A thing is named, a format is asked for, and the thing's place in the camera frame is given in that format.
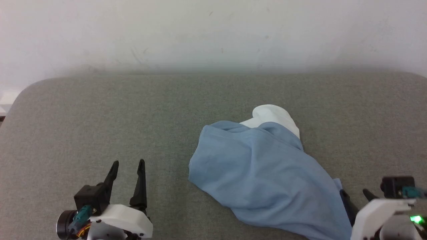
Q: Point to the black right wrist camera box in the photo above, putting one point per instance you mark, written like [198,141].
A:
[393,186]

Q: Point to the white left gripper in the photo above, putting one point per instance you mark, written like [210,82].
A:
[123,216]

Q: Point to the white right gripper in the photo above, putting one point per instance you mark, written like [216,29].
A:
[367,220]

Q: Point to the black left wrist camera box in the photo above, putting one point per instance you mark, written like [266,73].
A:
[91,198]

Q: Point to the grey fabric sofa cushion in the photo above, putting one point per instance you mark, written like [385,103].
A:
[100,126]

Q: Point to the light blue white-sleeved t-shirt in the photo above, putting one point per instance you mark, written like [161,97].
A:
[263,173]

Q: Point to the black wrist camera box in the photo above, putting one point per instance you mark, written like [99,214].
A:
[393,186]
[91,198]

